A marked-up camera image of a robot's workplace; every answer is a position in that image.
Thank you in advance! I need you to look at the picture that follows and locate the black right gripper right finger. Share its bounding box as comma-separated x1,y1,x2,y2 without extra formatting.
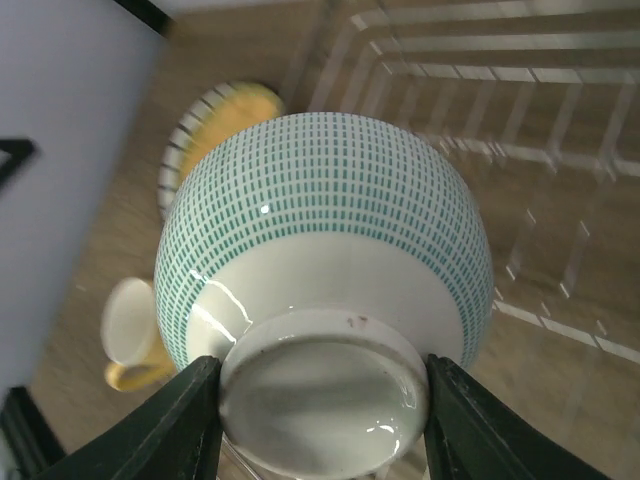
424,354,607,480

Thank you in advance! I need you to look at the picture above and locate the green dotted white bowl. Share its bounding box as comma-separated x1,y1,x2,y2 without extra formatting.
154,112,494,479

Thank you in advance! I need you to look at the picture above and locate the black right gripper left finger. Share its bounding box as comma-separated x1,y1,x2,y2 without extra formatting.
38,356,223,480

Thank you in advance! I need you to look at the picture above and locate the yellow woven bamboo plate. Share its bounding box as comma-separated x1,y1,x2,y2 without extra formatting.
179,81,284,182

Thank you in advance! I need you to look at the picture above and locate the steel wire dish rack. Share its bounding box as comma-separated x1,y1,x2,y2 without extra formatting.
282,1,639,362

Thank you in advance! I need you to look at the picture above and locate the blue striped white plate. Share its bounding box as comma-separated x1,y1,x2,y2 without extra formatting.
156,82,232,221

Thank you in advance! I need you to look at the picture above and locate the yellow ceramic mug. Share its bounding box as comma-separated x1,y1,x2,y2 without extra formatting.
100,277,175,392

